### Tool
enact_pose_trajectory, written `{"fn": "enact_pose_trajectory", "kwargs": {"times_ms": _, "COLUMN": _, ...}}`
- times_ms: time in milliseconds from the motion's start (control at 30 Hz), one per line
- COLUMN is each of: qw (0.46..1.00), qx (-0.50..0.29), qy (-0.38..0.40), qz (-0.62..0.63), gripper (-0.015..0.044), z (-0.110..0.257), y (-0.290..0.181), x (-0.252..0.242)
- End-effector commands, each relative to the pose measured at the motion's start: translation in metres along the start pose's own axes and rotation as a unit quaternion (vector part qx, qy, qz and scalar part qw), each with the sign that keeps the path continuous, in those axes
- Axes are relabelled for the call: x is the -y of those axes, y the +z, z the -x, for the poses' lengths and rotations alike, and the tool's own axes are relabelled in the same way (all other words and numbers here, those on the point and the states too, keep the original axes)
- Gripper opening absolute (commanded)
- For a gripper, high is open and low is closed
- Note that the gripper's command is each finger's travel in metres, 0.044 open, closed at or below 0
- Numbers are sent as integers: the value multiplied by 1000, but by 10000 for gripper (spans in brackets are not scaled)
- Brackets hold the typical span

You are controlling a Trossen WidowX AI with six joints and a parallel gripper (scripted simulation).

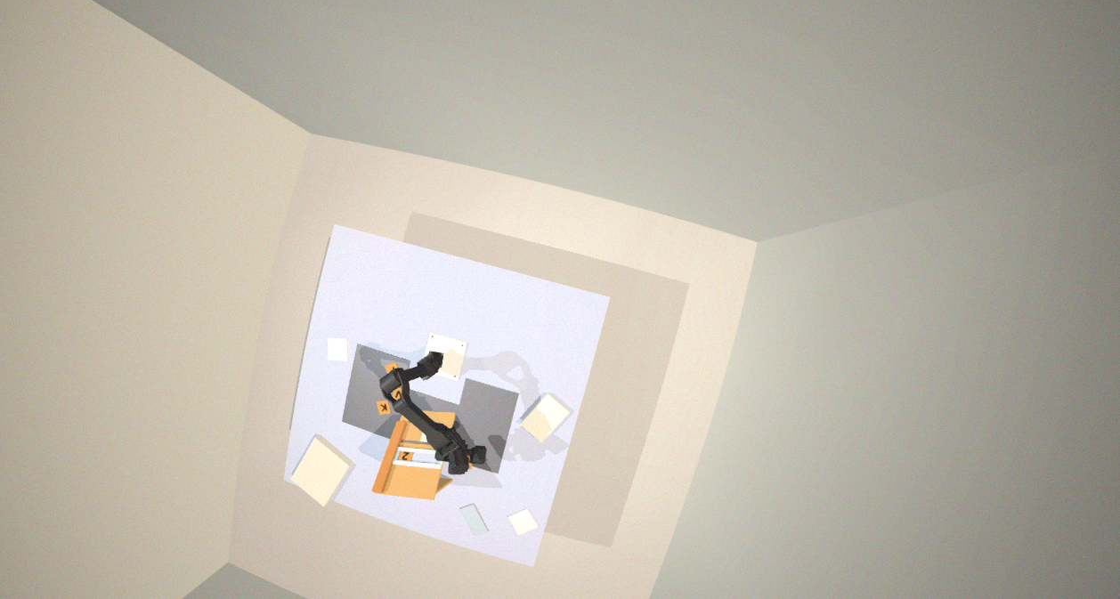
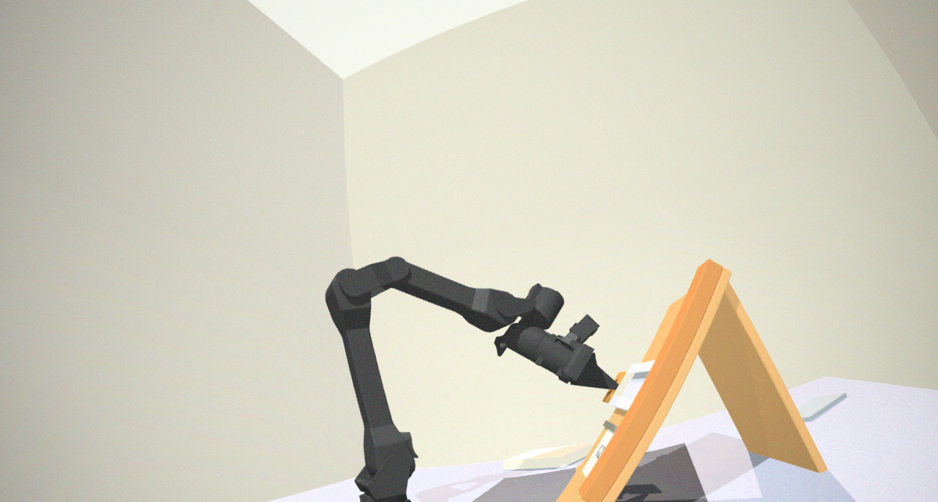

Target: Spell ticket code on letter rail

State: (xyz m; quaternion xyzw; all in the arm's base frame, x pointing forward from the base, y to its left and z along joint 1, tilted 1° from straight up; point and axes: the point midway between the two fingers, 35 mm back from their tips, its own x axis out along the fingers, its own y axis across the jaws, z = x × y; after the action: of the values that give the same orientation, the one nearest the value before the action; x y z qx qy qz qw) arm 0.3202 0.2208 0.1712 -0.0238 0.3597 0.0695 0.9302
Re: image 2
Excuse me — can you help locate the orange tile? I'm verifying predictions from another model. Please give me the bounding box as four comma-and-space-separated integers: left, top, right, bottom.
602, 371, 626, 403

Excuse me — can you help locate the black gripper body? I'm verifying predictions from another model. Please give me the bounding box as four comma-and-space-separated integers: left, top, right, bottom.
531, 332, 594, 384

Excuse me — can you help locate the pale yellow board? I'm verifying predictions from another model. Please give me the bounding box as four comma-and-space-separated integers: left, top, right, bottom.
556, 259, 828, 502

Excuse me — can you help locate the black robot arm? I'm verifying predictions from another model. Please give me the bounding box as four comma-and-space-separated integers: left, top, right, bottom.
325, 257, 564, 502

